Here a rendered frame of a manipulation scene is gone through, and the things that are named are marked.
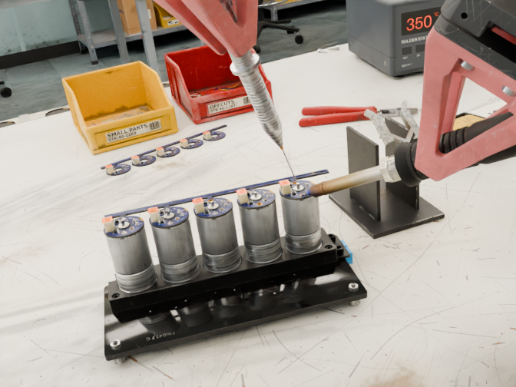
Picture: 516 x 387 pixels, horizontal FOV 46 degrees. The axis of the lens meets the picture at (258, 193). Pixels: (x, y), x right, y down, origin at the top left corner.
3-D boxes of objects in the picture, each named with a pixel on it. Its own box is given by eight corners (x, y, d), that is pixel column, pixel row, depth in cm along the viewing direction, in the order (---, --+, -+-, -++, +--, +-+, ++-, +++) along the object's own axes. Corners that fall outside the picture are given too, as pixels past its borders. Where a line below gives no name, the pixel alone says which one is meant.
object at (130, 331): (330, 248, 44) (329, 234, 43) (368, 306, 37) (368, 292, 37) (107, 299, 41) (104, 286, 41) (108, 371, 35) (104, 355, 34)
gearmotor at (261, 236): (287, 269, 40) (279, 200, 38) (251, 277, 39) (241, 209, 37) (277, 250, 42) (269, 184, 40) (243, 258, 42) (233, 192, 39)
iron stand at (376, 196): (358, 262, 48) (395, 203, 39) (316, 173, 51) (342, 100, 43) (425, 242, 49) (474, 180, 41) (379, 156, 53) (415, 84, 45)
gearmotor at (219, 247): (246, 279, 39) (235, 210, 37) (209, 287, 39) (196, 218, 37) (238, 259, 42) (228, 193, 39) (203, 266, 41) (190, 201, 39)
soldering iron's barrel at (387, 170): (312, 207, 37) (405, 183, 33) (302, 186, 37) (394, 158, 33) (323, 197, 38) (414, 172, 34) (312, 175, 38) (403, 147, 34)
